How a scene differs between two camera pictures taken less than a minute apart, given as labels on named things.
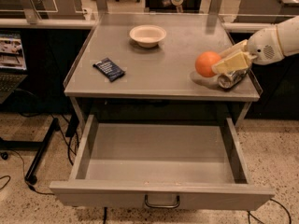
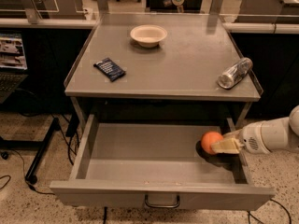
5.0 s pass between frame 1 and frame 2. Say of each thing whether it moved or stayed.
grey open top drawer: stayed
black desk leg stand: stayed
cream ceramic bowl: stayed
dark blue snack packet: stayed
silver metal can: stayed
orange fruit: moved
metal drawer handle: stayed
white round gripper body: moved
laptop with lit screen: stayed
